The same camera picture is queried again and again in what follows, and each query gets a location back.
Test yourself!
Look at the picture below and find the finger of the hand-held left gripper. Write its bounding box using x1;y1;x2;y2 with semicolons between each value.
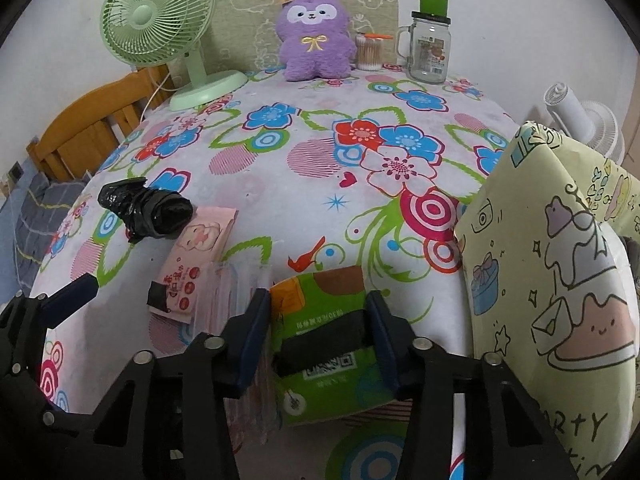
0;273;98;361
0;360;108;461

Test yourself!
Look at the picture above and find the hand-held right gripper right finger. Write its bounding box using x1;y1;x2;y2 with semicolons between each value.
365;291;581;480

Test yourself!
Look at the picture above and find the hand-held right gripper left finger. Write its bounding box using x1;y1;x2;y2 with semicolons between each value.
90;287;272;480

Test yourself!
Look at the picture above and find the green tissue pack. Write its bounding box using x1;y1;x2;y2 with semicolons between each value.
269;266;416;428

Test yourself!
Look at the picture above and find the yellow printed storage box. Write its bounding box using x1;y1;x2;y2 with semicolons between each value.
452;121;640;480

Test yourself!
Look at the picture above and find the clear plastic packet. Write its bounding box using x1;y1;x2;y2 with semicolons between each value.
192;260;278;443

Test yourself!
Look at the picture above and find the blue plaid bedding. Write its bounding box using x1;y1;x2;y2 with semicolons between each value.
12;172;91;281

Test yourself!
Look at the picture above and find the pink packet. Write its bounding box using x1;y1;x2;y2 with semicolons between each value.
146;206;238;323

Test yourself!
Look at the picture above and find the black plastic bag roll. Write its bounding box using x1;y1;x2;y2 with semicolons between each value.
97;177;193;244

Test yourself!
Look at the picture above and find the floral tablecloth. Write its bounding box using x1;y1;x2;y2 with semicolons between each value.
30;62;521;480

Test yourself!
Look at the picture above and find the wooden chair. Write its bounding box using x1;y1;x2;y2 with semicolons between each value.
26;65;178;183

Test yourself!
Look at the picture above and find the green desk fan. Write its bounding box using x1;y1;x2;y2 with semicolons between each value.
100;0;248;112

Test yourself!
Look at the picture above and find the cotton swab container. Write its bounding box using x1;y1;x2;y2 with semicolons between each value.
355;32;394;71

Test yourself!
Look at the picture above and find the glass jar with green lid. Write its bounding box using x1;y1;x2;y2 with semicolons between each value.
396;0;452;82

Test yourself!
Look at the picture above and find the white fan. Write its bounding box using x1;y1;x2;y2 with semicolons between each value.
542;82;626;166

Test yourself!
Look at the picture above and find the purple plush toy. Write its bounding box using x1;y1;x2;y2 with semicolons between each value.
276;0;357;82

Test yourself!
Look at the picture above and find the green patterned board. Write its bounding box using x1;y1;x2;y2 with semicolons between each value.
202;0;401;73

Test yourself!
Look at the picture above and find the white fan cable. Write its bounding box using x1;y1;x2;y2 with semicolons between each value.
144;67;177;111

